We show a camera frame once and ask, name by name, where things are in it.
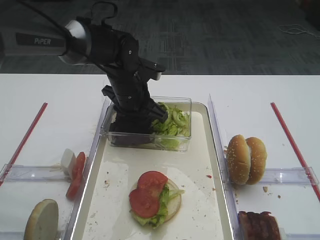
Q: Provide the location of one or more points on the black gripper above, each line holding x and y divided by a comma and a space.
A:
134, 107

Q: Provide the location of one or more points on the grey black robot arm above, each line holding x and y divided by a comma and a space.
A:
114, 52

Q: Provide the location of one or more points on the green lettuce in box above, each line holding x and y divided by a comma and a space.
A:
177, 125

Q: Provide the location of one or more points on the upper tomato slice on bun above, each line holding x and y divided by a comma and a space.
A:
152, 181

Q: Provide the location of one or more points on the tomato slice on bun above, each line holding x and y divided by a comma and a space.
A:
143, 203
152, 181

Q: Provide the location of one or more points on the upper standing tomato slice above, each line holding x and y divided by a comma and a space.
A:
79, 165

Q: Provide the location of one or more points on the standing tomato slice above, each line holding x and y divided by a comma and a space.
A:
79, 165
74, 187

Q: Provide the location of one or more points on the lower standing tomato slice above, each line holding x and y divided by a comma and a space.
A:
74, 187

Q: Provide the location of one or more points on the lettuce leaf on bun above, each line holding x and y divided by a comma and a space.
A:
155, 211

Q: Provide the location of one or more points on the lower tomato slice on bun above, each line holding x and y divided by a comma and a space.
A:
143, 203

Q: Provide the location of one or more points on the stack of bacon slices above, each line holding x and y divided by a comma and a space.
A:
258, 226

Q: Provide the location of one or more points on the clear plastic salad box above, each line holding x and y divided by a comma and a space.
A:
185, 140

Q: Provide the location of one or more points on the left red tape strip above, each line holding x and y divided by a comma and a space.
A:
22, 143

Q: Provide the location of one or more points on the red tape strip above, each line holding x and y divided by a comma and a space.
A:
22, 143
296, 150

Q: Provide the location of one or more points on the white block left holder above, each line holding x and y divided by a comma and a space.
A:
68, 161

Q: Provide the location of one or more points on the right clear acrylic divider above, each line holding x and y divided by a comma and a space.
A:
228, 190

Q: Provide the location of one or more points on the clear acrylic divider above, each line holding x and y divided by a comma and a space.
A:
228, 190
93, 150

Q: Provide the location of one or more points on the bottom bun on tray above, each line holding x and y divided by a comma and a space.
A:
170, 202

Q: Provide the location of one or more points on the white metal tray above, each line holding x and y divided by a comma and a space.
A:
203, 215

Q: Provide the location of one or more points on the left sesame bun top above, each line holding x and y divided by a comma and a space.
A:
238, 158

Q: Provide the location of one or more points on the sesame bun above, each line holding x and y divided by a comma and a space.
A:
238, 158
258, 157

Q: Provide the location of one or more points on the right sesame bun top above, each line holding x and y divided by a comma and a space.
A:
258, 157

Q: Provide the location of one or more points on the left clear acrylic divider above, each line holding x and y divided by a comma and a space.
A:
93, 150

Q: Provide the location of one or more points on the standing bun bottom slice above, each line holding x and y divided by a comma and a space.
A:
42, 223

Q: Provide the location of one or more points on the right red tape strip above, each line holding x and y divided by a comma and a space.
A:
296, 150

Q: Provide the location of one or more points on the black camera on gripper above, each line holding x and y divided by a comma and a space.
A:
150, 70

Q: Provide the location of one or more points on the upper left acrylic rail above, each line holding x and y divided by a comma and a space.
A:
24, 173

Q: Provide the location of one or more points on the acrylic rail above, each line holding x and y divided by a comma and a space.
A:
24, 173
304, 176

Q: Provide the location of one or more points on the upper right acrylic rail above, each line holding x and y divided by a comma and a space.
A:
304, 176

